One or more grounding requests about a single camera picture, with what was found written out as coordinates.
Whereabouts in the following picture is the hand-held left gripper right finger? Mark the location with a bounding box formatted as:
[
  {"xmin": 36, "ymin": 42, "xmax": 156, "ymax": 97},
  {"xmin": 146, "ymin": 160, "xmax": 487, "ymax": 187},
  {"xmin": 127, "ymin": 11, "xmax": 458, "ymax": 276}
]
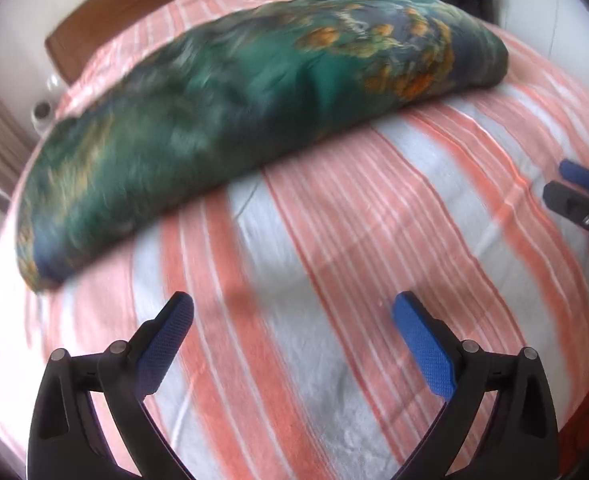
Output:
[{"xmin": 391, "ymin": 291, "xmax": 561, "ymax": 480}]

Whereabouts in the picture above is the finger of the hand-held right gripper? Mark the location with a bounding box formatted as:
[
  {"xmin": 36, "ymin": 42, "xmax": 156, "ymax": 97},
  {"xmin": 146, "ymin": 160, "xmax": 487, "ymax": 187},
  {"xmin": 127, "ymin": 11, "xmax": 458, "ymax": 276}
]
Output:
[
  {"xmin": 543, "ymin": 181, "xmax": 589, "ymax": 275},
  {"xmin": 560, "ymin": 159, "xmax": 589, "ymax": 194}
]

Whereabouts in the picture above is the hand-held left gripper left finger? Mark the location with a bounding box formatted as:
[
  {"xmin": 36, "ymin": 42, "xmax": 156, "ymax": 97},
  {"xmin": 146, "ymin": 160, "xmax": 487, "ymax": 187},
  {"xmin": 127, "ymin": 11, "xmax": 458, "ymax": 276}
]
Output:
[{"xmin": 26, "ymin": 291, "xmax": 196, "ymax": 480}]

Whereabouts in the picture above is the green printed jacket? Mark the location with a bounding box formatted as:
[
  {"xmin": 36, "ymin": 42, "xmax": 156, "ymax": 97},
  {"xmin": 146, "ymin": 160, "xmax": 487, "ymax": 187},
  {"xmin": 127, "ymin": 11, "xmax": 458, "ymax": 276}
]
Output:
[{"xmin": 17, "ymin": 0, "xmax": 510, "ymax": 295}]

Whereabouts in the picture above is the pink white striped bed sheet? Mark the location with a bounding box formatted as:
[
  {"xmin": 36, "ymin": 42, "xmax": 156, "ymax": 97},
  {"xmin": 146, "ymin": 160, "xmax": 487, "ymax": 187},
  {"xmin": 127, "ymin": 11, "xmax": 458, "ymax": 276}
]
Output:
[{"xmin": 0, "ymin": 0, "xmax": 589, "ymax": 480}]

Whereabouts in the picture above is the wooden headboard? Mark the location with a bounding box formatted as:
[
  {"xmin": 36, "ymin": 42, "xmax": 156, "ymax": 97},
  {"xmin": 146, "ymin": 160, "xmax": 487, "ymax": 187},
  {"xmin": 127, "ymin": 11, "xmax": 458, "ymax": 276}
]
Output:
[{"xmin": 44, "ymin": 0, "xmax": 255, "ymax": 86}]

